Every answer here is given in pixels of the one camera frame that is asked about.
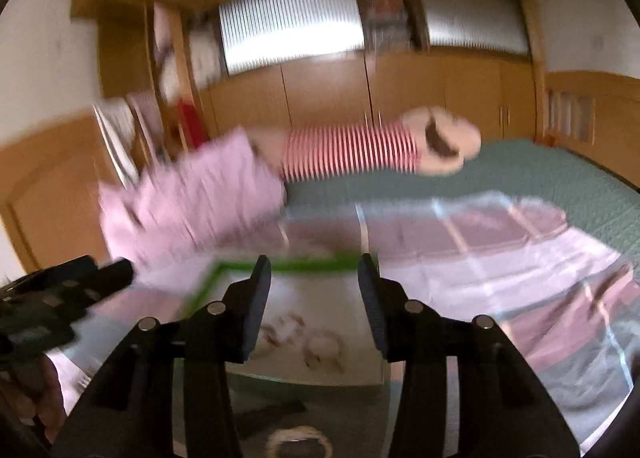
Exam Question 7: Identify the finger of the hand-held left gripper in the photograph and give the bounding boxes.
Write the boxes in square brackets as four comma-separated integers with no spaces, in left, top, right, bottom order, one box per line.
[50,259,135,324]
[0,255,97,299]

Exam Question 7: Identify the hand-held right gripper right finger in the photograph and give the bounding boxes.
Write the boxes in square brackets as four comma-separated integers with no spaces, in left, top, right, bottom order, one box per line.
[357,253,581,458]

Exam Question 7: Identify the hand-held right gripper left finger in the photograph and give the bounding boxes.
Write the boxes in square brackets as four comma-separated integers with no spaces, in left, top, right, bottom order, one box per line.
[65,254,273,458]

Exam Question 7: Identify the red bead bracelet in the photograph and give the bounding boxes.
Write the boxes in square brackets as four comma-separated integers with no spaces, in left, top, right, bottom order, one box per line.
[260,313,306,346]

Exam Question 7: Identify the green cardboard box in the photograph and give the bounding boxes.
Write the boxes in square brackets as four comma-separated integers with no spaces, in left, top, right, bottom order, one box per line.
[175,252,388,389]

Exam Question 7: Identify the pink bead bracelet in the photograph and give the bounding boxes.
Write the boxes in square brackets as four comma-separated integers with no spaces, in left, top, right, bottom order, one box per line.
[302,328,348,374]

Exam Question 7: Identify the person's left hand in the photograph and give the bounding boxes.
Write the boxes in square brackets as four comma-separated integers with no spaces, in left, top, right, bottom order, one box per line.
[0,355,66,444]

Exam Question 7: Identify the printed plaid bedsheet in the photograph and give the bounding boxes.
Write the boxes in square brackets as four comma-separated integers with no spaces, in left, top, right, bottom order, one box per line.
[50,191,640,458]

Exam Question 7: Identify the pink quilt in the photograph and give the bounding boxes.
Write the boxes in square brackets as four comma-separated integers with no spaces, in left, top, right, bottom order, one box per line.
[97,128,288,274]

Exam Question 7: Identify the black wristband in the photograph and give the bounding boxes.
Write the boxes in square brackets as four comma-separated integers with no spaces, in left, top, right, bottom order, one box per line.
[235,399,307,439]

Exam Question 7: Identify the white grey hanging garment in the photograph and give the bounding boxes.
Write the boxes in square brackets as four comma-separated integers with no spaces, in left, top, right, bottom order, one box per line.
[92,98,141,189]

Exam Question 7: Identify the white wristwatch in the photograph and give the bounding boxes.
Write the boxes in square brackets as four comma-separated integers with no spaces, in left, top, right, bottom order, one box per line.
[265,425,333,458]

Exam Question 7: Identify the striped plush doll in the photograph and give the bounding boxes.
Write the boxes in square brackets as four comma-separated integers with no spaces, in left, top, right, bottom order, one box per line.
[250,106,483,184]

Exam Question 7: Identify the lilac hanging garment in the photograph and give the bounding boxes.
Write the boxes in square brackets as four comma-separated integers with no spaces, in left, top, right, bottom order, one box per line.
[127,91,166,159]

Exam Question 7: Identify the red cloth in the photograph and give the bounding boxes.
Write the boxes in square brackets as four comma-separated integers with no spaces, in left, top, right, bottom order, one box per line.
[177,101,208,149]

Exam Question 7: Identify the green mattress cover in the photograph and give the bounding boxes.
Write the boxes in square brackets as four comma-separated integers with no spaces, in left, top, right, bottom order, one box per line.
[285,138,640,249]

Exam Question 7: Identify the white bagged bedding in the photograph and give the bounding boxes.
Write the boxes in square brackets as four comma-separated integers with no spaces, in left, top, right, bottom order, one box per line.
[152,3,226,99]

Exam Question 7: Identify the ribbed glass panel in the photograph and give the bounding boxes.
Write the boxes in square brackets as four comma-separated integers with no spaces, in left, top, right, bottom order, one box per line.
[417,0,531,56]
[217,0,366,76]

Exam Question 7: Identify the stack of folded clothes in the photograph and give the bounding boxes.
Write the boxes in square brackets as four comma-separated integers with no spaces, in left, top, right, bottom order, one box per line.
[357,0,421,54]

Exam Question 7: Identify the wooden bed frame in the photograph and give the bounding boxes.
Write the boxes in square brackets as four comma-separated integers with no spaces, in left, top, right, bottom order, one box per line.
[0,68,640,284]

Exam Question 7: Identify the wooden wall cabinets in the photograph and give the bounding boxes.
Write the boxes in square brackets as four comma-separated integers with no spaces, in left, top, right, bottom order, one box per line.
[200,46,538,144]

